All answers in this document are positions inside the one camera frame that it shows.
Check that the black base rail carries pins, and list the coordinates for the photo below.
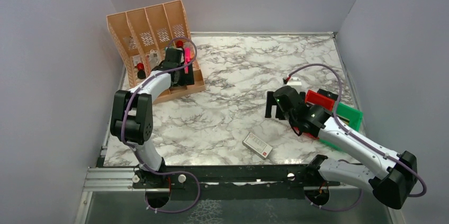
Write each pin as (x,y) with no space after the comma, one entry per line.
(229,182)

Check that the silver card tin box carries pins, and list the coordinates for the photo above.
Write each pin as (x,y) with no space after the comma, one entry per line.
(257,145)

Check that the red plastic bin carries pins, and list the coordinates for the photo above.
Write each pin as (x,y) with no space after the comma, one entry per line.
(317,101)

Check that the pink highlighter pen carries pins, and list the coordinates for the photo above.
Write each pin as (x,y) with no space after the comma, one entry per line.
(187,59)

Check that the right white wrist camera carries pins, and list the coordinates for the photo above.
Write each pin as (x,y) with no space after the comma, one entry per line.
(293,82)

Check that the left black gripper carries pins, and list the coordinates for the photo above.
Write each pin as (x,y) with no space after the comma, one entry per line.
(183,78)

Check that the peach plastic desk organizer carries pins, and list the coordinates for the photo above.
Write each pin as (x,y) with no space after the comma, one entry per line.
(137,31)

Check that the green plastic bin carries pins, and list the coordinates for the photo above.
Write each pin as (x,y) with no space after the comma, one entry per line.
(347,115)

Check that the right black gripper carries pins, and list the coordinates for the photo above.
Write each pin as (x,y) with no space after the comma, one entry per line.
(275,104)

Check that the red black stamp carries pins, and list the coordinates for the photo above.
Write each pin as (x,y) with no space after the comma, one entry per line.
(141,74)
(179,44)

